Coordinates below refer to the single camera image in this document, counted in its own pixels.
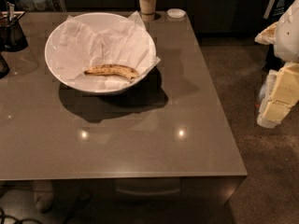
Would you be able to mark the white gripper with vents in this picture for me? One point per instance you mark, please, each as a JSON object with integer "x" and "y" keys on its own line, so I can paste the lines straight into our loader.
{"x": 288, "y": 36}

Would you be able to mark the spotted yellow banana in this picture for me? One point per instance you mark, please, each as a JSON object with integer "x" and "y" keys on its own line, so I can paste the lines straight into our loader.
{"x": 112, "y": 70}

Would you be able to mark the large white bowl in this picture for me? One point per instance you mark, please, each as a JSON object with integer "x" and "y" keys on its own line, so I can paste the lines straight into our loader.
{"x": 62, "y": 38}

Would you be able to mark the small white round lid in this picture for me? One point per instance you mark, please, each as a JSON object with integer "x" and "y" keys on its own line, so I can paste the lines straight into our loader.
{"x": 176, "y": 13}

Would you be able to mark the beige paper cup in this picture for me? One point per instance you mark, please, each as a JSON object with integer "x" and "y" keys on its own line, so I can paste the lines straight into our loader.
{"x": 147, "y": 7}

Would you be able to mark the crumpled white paper liner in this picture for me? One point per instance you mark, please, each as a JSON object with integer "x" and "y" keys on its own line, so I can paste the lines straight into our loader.
{"x": 102, "y": 44}

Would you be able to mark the dark glass container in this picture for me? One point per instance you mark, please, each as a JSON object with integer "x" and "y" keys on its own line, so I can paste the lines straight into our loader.
{"x": 12, "y": 37}

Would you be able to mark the dark round object left edge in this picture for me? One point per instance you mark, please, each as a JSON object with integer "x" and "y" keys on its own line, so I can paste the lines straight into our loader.
{"x": 4, "y": 69}

